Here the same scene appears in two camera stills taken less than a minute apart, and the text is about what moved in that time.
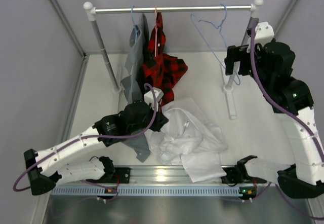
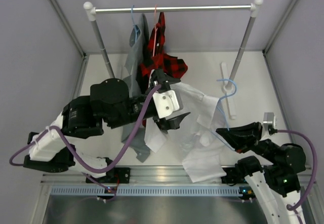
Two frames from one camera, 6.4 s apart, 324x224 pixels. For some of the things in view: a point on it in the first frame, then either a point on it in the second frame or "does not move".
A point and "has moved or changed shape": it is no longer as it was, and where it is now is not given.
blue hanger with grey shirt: (135, 32) does not move
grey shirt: (133, 83) does not move
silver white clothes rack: (229, 87) does not move
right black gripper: (233, 54) → (242, 137)
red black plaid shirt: (163, 71) does not move
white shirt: (188, 139) has moved or changed shape
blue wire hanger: (220, 27) → (236, 86)
